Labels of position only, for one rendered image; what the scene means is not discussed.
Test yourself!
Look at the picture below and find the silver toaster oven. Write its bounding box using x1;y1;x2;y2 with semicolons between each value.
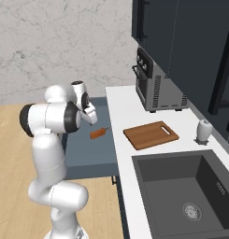
132;47;190;114

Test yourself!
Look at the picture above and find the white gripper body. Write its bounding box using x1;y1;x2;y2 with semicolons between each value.
79;102;98;126

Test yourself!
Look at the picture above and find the white shaker on grey base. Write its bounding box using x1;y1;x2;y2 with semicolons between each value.
194;118;214;146

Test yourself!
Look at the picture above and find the long black cupboard handle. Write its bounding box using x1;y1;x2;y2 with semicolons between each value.
208;21;229;116

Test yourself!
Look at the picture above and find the dark blue base cabinet front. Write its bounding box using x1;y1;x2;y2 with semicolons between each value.
115;175;132;239

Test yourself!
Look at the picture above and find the blue-grey open drawer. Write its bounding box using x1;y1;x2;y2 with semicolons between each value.
60;96;119;181

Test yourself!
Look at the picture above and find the short black cupboard handle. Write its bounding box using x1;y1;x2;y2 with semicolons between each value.
139;0;150;41

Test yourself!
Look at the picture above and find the wide dark cupboard door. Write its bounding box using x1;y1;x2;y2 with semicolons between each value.
167;0;229;142

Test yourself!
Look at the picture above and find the wooden cutting board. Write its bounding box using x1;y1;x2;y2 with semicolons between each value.
122;120;180;151

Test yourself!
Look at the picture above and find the dark grey sink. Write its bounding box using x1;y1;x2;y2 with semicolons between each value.
131;148;229;239

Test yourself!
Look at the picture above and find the narrow dark cupboard door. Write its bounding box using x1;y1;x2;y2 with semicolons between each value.
131;0;179;77

